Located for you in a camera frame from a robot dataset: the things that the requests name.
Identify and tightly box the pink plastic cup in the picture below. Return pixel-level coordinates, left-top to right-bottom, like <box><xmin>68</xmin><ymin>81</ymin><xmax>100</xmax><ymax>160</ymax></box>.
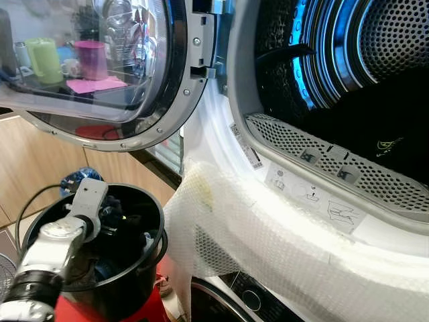
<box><xmin>72</xmin><ymin>40</ymin><xmax>108</xmax><ymax>81</ymax></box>

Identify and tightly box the white tumble dryer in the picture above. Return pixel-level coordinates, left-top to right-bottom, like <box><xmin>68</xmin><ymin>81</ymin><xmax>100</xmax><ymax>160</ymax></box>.
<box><xmin>163</xmin><ymin>0</ymin><xmax>429</xmax><ymax>322</ymax></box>

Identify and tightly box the black drum paddle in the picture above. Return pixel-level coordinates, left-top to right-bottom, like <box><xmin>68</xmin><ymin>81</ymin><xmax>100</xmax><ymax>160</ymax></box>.
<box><xmin>255</xmin><ymin>43</ymin><xmax>317</xmax><ymax>69</ymax></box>

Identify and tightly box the perforated steel dryer drum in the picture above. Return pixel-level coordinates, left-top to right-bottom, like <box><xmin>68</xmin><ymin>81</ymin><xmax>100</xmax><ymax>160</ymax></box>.
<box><xmin>255</xmin><ymin>0</ymin><xmax>429</xmax><ymax>135</ymax></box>

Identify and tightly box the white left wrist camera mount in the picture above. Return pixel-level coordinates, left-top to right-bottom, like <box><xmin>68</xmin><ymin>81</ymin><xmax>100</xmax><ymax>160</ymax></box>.
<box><xmin>69</xmin><ymin>178</ymin><xmax>109</xmax><ymax>226</ymax></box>

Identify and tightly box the green plastic jug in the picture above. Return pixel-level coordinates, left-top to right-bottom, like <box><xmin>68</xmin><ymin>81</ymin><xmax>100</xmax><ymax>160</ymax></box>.
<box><xmin>25</xmin><ymin>38</ymin><xmax>64</xmax><ymax>85</ymax></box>

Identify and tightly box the black plastic bucket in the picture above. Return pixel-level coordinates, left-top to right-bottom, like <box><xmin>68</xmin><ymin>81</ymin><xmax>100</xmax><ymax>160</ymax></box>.
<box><xmin>21</xmin><ymin>182</ymin><xmax>169</xmax><ymax>322</ymax></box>

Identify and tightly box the pink cloth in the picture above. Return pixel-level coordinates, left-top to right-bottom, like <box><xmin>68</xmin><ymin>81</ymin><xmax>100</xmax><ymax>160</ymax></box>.
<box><xmin>66</xmin><ymin>76</ymin><xmax>128</xmax><ymax>95</ymax></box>

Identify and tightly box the red stool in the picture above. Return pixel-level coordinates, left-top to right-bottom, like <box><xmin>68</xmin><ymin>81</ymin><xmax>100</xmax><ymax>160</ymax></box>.
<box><xmin>52</xmin><ymin>258</ymin><xmax>170</xmax><ymax>322</ymax></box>

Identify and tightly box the black cable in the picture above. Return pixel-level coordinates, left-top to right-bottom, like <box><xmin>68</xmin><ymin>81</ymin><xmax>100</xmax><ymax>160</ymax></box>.
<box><xmin>15</xmin><ymin>184</ymin><xmax>68</xmax><ymax>264</ymax></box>

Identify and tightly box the grey perforated lint filter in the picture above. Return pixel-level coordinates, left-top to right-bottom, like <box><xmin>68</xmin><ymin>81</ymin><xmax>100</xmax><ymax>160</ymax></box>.
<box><xmin>245</xmin><ymin>112</ymin><xmax>429</xmax><ymax>215</ymax></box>

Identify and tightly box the white fan grille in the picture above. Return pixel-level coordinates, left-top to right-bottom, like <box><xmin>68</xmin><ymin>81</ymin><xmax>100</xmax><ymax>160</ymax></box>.
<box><xmin>0</xmin><ymin>254</ymin><xmax>15</xmax><ymax>301</ymax></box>

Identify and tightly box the clear bubble wrap sheet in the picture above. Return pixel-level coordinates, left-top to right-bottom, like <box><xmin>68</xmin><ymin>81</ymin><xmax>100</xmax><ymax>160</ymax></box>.
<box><xmin>163</xmin><ymin>156</ymin><xmax>429</xmax><ymax>322</ymax></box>

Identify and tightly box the black washer control panel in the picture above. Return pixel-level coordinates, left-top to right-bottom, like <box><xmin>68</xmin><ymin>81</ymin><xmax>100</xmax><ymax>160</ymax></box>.
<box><xmin>190</xmin><ymin>271</ymin><xmax>304</xmax><ymax>322</ymax></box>

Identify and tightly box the blue plastic bag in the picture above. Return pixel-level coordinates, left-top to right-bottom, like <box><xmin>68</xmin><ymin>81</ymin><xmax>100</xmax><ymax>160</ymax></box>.
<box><xmin>59</xmin><ymin>168</ymin><xmax>105</xmax><ymax>197</ymax></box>

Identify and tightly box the dark clothes pile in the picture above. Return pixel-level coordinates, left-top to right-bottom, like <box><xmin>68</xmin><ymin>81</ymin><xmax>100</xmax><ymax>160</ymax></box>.
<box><xmin>66</xmin><ymin>195</ymin><xmax>160</xmax><ymax>284</ymax></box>

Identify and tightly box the round glass dryer door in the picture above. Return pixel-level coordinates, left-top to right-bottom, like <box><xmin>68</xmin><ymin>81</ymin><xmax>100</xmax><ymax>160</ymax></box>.
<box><xmin>0</xmin><ymin>0</ymin><xmax>217</xmax><ymax>152</ymax></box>

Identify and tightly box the white barcode sticker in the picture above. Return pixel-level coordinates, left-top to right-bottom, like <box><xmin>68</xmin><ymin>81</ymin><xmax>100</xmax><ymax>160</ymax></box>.
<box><xmin>229</xmin><ymin>122</ymin><xmax>264</xmax><ymax>170</ymax></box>

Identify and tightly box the white mug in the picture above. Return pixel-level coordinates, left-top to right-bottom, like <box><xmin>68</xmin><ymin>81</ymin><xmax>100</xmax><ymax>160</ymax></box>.
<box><xmin>60</xmin><ymin>58</ymin><xmax>81</xmax><ymax>77</ymax></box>

